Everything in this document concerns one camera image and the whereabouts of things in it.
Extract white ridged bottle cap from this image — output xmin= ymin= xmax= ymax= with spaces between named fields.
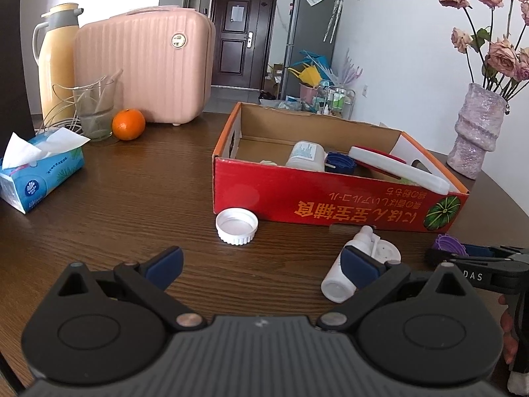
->
xmin=216 ymin=209 xmax=259 ymax=246

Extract purple feather decoration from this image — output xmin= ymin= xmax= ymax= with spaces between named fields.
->
xmin=331 ymin=49 xmax=365 ymax=88

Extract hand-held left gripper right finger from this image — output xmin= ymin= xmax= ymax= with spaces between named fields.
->
xmin=317 ymin=245 xmax=472 ymax=333

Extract grey refrigerator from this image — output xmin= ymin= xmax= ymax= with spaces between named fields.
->
xmin=278 ymin=0 xmax=346 ymax=101

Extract orange fruit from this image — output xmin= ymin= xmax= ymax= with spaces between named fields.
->
xmin=111 ymin=109 xmax=147 ymax=142

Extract metal wire trolley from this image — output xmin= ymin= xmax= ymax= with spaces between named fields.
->
xmin=318 ymin=85 xmax=356 ymax=119

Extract black panel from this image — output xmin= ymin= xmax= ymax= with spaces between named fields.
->
xmin=0 ymin=0 xmax=36 ymax=158

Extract white flat case red lid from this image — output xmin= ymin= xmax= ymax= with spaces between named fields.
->
xmin=348 ymin=146 xmax=451 ymax=195

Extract clear glass cup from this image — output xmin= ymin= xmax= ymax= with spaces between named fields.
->
xmin=72 ymin=75 xmax=119 ymax=142

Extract purple textured vase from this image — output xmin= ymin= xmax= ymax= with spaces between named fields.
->
xmin=447 ymin=83 xmax=511 ymax=181

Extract yellow thermos jug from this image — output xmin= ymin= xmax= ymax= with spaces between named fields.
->
xmin=33 ymin=3 xmax=85 ymax=127

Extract blue tissue pack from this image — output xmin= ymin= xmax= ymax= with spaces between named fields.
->
xmin=0 ymin=127 xmax=91 ymax=215

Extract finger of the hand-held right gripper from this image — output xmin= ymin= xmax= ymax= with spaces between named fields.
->
xmin=462 ymin=246 xmax=529 ymax=258
xmin=426 ymin=250 xmax=458 ymax=266

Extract purple ridged lid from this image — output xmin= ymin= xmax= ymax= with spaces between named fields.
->
xmin=434 ymin=234 xmax=470 ymax=255

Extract dried pink rose bouquet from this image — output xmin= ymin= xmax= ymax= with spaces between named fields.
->
xmin=432 ymin=0 xmax=529 ymax=101

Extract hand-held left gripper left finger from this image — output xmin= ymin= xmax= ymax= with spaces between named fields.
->
xmin=56 ymin=246 xmax=207 ymax=332

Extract person's right hand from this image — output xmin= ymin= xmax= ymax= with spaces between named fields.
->
xmin=498 ymin=295 xmax=520 ymax=365

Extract white folded umbrella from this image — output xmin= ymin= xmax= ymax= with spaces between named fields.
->
xmin=323 ymin=0 xmax=345 ymax=44

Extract dark brown entrance door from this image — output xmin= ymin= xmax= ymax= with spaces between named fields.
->
xmin=210 ymin=0 xmax=278 ymax=91

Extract pink hard-shell suitcase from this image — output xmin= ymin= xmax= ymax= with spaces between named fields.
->
xmin=74 ymin=6 xmax=217 ymax=127

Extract white spray bottle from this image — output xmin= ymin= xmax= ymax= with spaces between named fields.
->
xmin=321 ymin=225 xmax=403 ymax=304

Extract blue plastic rack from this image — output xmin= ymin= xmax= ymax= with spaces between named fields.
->
xmin=300 ymin=50 xmax=334 ymax=72

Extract red and orange cardboard box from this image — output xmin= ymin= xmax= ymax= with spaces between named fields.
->
xmin=212 ymin=101 xmax=471 ymax=233

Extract white plastic jar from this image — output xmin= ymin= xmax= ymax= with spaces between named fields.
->
xmin=285 ymin=141 xmax=327 ymax=173

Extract blue ridged jar lid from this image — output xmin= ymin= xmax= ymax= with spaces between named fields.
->
xmin=324 ymin=153 xmax=357 ymax=175

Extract white cable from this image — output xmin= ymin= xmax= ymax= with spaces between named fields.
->
xmin=39 ymin=69 xmax=124 ymax=136

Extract yellow basket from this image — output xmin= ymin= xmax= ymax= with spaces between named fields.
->
xmin=289 ymin=64 xmax=323 ymax=88

